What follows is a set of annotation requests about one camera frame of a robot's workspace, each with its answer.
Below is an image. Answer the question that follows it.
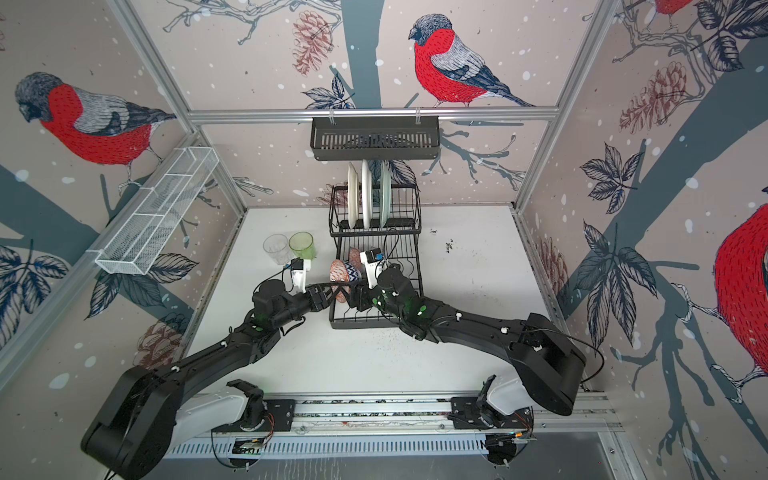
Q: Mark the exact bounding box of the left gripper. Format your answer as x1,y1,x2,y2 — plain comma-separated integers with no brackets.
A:
272,281,343,330

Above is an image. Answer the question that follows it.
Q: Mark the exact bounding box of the blue zigzag patterned bowl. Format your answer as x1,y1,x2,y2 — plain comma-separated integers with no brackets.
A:
329,259,361,283

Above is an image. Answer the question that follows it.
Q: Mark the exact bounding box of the green glass tumbler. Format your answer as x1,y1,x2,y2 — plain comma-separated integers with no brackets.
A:
289,231,317,260

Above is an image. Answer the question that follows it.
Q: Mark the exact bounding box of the clear glass tumbler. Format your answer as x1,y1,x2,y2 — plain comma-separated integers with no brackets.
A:
262,234,293,267

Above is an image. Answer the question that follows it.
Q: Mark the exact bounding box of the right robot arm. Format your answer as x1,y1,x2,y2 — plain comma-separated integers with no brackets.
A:
343,268,586,416

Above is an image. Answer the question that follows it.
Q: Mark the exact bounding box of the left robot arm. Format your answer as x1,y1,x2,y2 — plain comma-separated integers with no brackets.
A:
80,279,344,479

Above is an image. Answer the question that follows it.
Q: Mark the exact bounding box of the black two-tier dish rack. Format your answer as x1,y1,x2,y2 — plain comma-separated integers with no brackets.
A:
329,184,423,330

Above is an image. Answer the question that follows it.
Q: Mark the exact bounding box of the pink floral bowl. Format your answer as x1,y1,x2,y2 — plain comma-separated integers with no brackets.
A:
349,248,364,271

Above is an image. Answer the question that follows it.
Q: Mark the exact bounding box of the cream plate left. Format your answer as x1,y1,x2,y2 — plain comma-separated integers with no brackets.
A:
347,163,359,229

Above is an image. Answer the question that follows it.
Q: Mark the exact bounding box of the green plate right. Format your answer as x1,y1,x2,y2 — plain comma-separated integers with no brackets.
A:
379,160,392,228

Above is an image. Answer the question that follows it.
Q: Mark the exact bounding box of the white plate middle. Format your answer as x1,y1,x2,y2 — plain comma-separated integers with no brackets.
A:
361,160,373,229

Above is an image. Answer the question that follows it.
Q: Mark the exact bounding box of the aluminium top crossbar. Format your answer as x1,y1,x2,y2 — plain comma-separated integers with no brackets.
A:
187,106,560,126

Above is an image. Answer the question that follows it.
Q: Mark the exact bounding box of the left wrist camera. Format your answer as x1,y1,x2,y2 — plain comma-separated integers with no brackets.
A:
289,258,311,293

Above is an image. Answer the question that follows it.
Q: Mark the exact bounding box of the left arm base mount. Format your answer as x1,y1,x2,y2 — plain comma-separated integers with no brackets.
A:
212,379,297,434

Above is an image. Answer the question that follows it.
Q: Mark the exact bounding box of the black hanging wire shelf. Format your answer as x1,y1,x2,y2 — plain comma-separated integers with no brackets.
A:
310,116,441,161

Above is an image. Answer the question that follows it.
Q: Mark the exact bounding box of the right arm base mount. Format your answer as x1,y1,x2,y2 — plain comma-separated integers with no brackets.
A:
447,375,534,433

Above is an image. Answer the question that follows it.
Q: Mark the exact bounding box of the white mesh wall basket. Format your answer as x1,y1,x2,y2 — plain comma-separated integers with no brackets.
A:
95,146,219,275

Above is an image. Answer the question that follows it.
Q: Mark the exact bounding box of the aluminium front rail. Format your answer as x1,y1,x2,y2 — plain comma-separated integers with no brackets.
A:
172,391,624,444

